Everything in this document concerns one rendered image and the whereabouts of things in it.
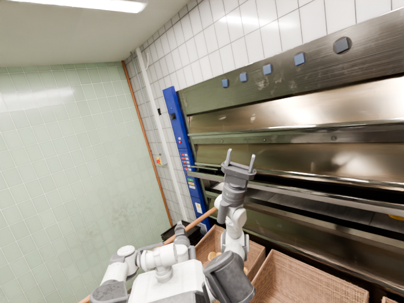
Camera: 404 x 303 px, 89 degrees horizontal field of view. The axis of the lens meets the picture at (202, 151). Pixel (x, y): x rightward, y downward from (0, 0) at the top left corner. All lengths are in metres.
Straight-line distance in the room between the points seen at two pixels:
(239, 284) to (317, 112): 0.82
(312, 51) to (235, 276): 0.97
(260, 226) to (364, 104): 1.03
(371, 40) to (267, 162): 0.74
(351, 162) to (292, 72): 0.51
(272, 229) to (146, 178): 1.59
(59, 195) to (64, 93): 0.96
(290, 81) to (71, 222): 2.23
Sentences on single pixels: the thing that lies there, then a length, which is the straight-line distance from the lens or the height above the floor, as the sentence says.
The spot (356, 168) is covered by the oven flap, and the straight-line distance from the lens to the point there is 1.16.
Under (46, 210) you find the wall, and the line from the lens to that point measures 2.41.
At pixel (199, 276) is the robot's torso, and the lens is 0.82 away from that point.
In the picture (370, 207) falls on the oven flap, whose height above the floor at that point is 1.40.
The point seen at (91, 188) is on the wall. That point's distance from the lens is 2.42.
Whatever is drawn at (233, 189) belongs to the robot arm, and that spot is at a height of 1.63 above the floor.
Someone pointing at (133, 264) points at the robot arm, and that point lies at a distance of 1.13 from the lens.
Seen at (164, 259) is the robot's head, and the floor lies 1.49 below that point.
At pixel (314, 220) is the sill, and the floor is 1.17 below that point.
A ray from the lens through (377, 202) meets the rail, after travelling 1.06.
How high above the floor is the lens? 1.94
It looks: 13 degrees down
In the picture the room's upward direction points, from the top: 14 degrees counter-clockwise
